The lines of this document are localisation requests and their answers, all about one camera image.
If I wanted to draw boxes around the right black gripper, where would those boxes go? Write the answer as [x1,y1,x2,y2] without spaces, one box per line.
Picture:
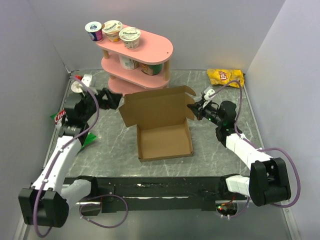
[187,99,224,127]

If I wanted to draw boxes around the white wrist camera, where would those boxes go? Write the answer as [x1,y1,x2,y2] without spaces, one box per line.
[74,74,97,93]
[201,86,215,109]

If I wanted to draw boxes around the yellow Lays chips bag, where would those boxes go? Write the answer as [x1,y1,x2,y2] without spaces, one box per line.
[207,69,245,87]

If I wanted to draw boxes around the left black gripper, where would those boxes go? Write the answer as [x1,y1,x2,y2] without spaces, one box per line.
[80,87,123,122]

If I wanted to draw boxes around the white cup on middle shelf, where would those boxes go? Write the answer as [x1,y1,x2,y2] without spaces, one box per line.
[119,55,139,71]

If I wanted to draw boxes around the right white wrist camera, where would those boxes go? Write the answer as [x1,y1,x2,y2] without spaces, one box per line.
[201,86,215,109]

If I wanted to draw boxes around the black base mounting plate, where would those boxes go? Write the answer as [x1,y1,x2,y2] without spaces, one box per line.
[62,176,247,214]

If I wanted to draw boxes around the brown cardboard box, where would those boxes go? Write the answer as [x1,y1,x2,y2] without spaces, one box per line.
[119,85,196,162]

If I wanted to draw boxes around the green Chuba chips bag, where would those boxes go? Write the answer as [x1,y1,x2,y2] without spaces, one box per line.
[50,109,97,149]

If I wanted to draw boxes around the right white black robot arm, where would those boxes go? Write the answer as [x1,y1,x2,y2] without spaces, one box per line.
[188,100,291,207]

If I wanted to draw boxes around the pink three-tier shelf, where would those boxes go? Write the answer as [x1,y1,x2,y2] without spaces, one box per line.
[96,30,174,95]

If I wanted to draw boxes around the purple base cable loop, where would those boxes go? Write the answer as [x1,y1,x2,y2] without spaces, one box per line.
[79,194,129,229]

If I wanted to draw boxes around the black can with white lid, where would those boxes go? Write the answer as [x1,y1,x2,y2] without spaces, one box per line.
[71,81,84,94]

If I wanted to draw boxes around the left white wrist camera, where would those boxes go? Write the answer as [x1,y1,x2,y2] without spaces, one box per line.
[74,74,97,93]

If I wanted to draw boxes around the green can on middle shelf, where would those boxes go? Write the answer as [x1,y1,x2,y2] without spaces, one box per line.
[139,63,163,76]

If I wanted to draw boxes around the orange Chobani yogurt cup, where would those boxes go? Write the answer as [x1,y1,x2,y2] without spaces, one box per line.
[102,20,123,43]

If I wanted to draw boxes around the white Chobani yogurt cup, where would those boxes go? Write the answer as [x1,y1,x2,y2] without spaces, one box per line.
[119,27,141,50]

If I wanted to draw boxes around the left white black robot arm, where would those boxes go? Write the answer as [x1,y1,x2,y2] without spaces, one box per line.
[18,88,122,228]

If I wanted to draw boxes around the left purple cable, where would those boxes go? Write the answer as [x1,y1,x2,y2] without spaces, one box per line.
[33,76,101,238]

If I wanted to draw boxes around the blue white yogurt cup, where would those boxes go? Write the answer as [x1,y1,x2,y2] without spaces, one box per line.
[85,21,103,42]

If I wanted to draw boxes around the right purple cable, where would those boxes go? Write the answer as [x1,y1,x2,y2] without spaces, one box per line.
[208,79,301,209]

